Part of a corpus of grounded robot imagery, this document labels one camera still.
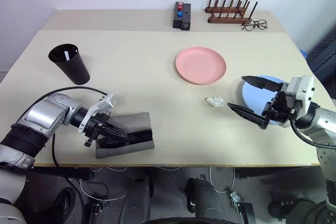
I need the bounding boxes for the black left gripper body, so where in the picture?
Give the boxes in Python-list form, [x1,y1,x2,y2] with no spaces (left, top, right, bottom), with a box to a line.
[83,112,113,147]

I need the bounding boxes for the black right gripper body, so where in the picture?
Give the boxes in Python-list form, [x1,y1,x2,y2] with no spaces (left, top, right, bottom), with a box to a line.
[259,83,300,131]

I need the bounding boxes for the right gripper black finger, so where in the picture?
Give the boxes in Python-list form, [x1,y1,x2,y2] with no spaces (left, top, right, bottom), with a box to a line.
[241,75,284,92]
[226,102,266,130]

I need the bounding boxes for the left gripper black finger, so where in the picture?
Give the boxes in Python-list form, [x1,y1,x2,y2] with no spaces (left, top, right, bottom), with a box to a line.
[104,121,130,138]
[101,128,127,142]

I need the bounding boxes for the light blue round plate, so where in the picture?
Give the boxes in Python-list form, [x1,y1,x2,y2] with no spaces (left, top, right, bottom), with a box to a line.
[241,74,286,126]

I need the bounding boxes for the crumpled white paper ball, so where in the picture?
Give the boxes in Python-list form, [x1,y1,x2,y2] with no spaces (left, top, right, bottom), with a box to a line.
[205,95,226,108]

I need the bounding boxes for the brown-rimmed clear eyeglasses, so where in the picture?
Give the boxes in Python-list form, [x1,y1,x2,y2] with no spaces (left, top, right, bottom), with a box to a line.
[241,19,268,31]

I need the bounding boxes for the black plastic cup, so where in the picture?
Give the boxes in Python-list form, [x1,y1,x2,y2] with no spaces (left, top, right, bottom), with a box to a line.
[48,43,91,86]

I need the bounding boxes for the pink round plate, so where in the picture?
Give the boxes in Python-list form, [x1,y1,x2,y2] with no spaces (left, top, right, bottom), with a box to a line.
[175,46,227,86]

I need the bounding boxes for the dark rounded shape under table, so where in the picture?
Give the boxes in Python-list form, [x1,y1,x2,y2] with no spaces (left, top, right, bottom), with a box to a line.
[185,177,220,218]
[119,174,154,223]

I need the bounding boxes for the brown wooden plate rack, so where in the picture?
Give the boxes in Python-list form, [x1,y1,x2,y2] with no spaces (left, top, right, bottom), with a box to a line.
[204,0,258,24]

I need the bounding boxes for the black floor foot bar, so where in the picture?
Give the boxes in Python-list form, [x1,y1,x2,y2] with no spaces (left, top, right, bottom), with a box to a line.
[236,202,257,224]

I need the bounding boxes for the black box with round hole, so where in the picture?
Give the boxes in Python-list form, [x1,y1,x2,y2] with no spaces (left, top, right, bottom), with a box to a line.
[180,3,192,31]

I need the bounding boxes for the black box with coloured buttons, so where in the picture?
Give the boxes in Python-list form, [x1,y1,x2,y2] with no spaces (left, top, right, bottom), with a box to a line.
[172,1,184,29]

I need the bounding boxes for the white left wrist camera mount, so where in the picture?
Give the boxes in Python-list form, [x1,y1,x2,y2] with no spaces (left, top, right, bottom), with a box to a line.
[78,93,117,134]

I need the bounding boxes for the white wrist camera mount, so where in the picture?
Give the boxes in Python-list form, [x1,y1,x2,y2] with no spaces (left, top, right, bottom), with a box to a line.
[278,74,315,130]
[78,93,117,134]

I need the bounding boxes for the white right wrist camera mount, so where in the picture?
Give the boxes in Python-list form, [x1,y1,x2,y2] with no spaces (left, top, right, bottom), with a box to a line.
[278,74,315,130]

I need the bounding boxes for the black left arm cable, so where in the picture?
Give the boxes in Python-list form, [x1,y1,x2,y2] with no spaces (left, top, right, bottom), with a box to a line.
[33,87,110,168]

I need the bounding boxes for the white floor cable loop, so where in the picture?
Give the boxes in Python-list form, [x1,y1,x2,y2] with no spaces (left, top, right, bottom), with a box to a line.
[209,166,235,193]

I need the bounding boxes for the metal caster bracket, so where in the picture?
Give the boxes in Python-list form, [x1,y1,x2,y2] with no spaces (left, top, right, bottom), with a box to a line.
[230,191,244,210]

